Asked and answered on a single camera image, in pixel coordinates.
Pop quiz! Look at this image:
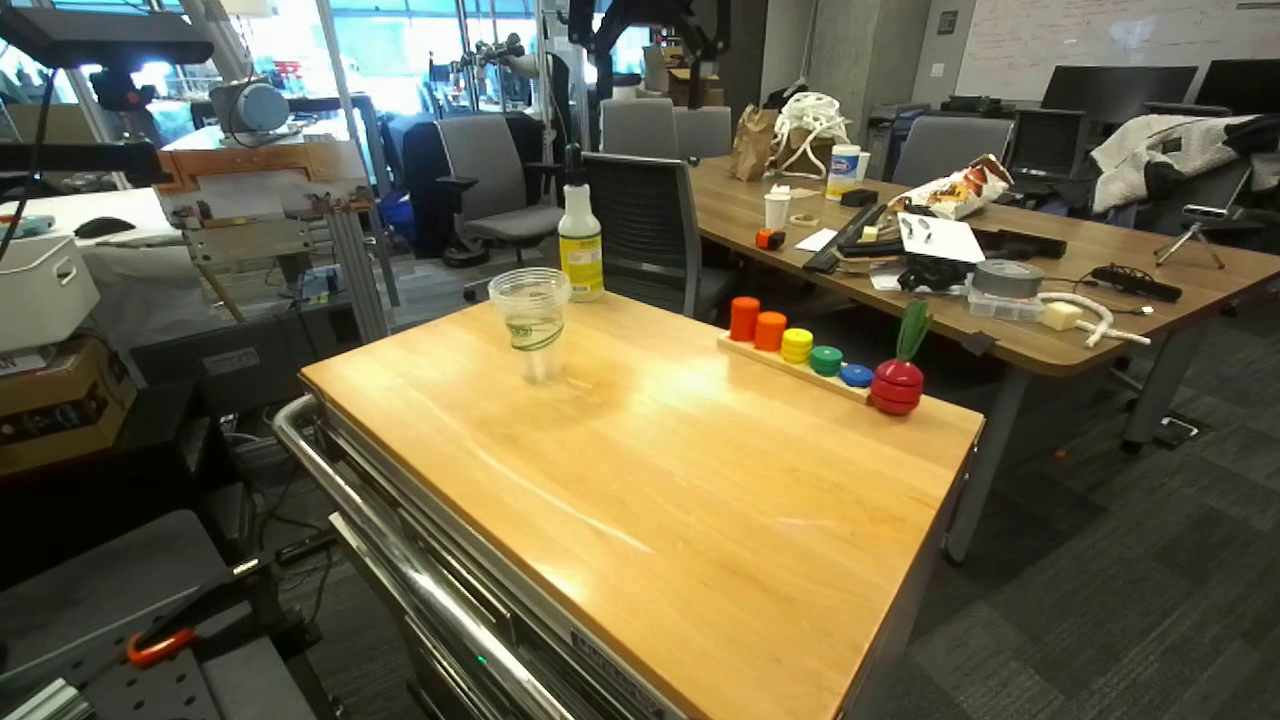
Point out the red toy cylinder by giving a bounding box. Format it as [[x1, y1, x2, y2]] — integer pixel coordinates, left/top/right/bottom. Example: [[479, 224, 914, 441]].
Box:
[[725, 293, 763, 344]]

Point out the yellow spray bottle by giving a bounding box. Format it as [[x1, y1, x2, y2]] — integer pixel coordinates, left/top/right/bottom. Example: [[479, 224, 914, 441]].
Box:
[[553, 140, 609, 304]]

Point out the orange toy cylinder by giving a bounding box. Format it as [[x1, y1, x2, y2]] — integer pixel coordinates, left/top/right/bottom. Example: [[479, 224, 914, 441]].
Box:
[[751, 309, 793, 354]]

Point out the dark mesh office chair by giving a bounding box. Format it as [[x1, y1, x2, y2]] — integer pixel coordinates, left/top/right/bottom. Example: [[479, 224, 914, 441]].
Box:
[[574, 149, 708, 315]]

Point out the wooden toy base strip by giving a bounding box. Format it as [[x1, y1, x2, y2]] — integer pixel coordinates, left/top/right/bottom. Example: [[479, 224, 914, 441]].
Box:
[[715, 331, 884, 401]]

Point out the small white jar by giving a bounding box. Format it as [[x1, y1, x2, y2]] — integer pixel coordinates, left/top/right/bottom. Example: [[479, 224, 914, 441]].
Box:
[[760, 180, 801, 237]]

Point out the long black bar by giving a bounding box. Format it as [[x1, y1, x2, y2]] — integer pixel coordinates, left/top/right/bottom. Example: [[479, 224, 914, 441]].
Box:
[[801, 194, 891, 276]]

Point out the grey office chair with armrests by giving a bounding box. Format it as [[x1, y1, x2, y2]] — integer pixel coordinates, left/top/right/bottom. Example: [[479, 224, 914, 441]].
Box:
[[430, 112, 567, 268]]

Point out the brown paper bag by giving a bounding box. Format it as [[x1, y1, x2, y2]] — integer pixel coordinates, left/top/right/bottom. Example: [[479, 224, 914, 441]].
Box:
[[728, 98, 783, 184]]

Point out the red apple toy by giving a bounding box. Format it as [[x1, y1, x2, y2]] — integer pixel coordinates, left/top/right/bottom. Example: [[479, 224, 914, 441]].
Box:
[[863, 297, 930, 421]]

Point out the white bottle blue label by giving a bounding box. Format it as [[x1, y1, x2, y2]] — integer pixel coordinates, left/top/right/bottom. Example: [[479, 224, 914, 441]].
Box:
[[822, 137, 871, 205]]

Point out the blue container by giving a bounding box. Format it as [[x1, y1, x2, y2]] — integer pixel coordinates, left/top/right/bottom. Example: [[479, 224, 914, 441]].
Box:
[[377, 193, 418, 248]]

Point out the grey cart drawer cabinet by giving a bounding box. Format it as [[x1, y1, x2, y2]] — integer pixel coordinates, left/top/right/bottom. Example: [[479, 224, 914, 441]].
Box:
[[316, 404, 963, 720]]

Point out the black pouch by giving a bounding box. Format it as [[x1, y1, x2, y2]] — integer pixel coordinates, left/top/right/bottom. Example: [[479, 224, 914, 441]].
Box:
[[901, 251, 970, 297]]

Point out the white paper sheet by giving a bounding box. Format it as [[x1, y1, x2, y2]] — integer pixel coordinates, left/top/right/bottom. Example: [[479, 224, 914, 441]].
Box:
[[896, 207, 992, 268]]

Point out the chips bag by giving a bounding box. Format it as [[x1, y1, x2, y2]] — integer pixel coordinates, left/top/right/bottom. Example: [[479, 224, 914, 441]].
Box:
[[901, 153, 1018, 224]]

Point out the round grey container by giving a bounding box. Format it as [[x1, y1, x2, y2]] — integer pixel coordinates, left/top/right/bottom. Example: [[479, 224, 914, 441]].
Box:
[[969, 257, 1053, 320]]

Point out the flat black device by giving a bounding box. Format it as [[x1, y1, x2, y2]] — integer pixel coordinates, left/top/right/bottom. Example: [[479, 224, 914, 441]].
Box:
[[975, 226, 1072, 263]]

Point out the wooden utility cart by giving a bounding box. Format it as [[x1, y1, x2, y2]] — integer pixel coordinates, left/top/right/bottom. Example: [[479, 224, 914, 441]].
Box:
[[155, 125, 396, 348]]

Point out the small black monitor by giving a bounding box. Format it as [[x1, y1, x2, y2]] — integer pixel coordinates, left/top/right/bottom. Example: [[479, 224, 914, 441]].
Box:
[[1002, 106, 1090, 184]]

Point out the grey cylindrical device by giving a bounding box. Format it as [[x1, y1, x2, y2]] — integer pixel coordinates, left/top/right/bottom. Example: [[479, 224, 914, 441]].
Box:
[[209, 76, 296, 144]]

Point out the long wooden desk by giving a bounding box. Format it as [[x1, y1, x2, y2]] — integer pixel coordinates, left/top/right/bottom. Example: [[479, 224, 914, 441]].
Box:
[[688, 154, 1280, 569]]

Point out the black remote control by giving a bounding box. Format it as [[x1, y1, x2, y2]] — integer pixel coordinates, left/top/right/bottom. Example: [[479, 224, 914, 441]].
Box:
[[1086, 261, 1188, 304]]

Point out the large black monitor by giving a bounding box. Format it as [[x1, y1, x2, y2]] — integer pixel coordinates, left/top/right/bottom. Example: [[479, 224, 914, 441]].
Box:
[[1041, 64, 1199, 149], [1191, 55, 1280, 115]]

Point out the black computer mouse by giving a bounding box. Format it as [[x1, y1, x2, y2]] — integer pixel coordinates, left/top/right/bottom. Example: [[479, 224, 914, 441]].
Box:
[[73, 210, 140, 243]]

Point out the white cloth bundle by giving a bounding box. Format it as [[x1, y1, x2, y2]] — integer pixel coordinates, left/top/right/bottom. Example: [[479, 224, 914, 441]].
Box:
[[1086, 106, 1265, 217]]

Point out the small black tripod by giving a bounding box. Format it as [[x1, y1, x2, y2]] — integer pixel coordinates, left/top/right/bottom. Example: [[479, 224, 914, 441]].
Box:
[[1153, 194, 1240, 273]]

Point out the grey metal machine base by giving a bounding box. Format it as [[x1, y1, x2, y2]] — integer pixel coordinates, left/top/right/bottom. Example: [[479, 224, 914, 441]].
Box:
[[0, 503, 319, 720]]

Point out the cardboard box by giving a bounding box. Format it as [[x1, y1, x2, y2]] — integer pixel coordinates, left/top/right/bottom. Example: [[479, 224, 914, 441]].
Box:
[[0, 331, 146, 480]]

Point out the white storage bin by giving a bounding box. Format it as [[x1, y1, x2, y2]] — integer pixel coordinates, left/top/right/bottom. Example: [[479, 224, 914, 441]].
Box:
[[0, 237, 103, 361]]

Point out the black overhead shelf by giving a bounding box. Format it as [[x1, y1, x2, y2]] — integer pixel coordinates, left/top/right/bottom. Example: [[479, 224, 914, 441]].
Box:
[[0, 3, 216, 70]]

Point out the white cord bundle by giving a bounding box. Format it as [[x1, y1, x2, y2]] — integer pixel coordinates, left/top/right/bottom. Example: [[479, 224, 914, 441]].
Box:
[[770, 88, 850, 175]]

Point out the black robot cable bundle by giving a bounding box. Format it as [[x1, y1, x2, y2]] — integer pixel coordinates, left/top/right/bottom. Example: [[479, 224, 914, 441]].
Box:
[[564, 0, 696, 55]]

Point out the white coiled cable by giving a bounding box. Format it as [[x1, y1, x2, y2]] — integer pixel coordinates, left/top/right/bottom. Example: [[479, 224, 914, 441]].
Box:
[[1031, 286, 1153, 351]]

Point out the orange clamp handle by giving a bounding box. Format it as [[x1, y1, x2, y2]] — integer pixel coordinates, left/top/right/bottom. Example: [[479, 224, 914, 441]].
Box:
[[124, 625, 199, 671]]

